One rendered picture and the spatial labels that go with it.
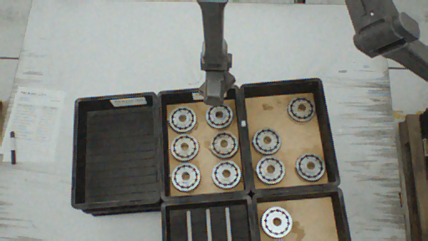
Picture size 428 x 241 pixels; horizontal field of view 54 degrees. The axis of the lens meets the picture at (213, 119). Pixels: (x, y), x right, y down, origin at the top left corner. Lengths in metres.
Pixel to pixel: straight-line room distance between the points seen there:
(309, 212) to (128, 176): 0.66
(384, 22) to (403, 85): 1.87
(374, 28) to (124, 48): 1.25
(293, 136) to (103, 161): 0.71
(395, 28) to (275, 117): 0.80
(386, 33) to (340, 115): 0.93
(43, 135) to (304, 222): 1.09
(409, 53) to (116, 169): 1.06
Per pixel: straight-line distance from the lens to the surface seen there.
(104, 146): 1.63
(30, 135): 1.89
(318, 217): 1.54
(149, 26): 1.97
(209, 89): 1.16
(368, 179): 1.75
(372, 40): 0.93
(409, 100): 2.74
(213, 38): 0.98
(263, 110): 1.62
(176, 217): 1.53
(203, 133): 1.58
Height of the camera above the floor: 2.33
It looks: 70 degrees down
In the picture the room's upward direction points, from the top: 6 degrees counter-clockwise
